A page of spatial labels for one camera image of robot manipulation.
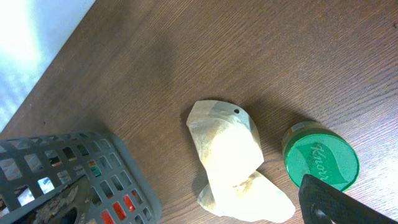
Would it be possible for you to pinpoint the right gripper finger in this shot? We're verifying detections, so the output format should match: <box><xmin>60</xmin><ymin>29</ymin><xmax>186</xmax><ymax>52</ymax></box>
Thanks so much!
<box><xmin>298</xmin><ymin>174</ymin><xmax>397</xmax><ymax>224</ymax></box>

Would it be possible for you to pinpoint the green lidded spice jar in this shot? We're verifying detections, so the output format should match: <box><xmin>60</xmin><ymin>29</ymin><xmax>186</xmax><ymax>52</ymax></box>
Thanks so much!
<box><xmin>282</xmin><ymin>121</ymin><xmax>360</xmax><ymax>192</ymax></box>

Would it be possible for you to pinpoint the beige paper flour bag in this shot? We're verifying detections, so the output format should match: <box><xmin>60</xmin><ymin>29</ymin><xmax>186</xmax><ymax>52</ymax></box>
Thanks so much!
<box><xmin>187</xmin><ymin>100</ymin><xmax>295</xmax><ymax>223</ymax></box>

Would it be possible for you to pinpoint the spaghetti packet with orange ends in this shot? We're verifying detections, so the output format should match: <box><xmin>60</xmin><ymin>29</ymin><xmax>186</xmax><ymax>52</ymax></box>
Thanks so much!
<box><xmin>99</xmin><ymin>194</ymin><xmax>136</xmax><ymax>224</ymax></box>

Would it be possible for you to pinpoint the white tissue multipack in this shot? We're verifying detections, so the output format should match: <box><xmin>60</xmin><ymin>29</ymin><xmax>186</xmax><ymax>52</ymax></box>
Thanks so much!
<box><xmin>37</xmin><ymin>161</ymin><xmax>101</xmax><ymax>194</ymax></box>

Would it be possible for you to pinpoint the grey plastic shopping basket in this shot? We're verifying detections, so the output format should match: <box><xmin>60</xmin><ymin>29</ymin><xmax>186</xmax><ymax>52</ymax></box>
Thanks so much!
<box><xmin>1</xmin><ymin>132</ymin><xmax>162</xmax><ymax>223</ymax></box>

